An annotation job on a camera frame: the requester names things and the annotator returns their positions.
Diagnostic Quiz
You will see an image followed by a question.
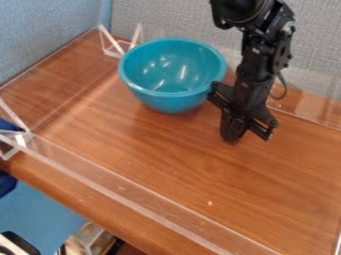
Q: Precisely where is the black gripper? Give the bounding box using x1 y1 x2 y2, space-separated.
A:
207 77 278 143

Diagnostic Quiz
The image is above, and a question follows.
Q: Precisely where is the blue plastic bowl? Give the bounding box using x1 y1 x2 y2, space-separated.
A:
119 38 227 114

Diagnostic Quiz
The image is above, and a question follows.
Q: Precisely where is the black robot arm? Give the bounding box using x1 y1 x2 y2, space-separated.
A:
207 0 296 143

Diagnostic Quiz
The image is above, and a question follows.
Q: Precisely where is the clear acrylic front barrier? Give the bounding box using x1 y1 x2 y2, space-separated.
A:
0 130 285 255

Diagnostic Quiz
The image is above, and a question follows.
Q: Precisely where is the blue cloth object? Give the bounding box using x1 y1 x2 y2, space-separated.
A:
0 118 24 199

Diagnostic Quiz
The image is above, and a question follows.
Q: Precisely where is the black and white object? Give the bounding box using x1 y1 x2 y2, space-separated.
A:
0 231 42 255

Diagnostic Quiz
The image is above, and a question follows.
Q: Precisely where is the black cable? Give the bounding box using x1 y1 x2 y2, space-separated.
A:
268 73 289 101

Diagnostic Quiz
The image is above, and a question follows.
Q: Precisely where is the clear acrylic corner bracket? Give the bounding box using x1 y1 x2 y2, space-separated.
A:
98 24 145 59

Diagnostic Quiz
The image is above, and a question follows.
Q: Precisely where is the grey metal frame below table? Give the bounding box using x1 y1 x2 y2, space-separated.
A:
55 221 118 255

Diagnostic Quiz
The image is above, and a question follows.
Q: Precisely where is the clear acrylic left bracket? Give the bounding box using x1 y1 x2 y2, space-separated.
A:
0 98 32 160

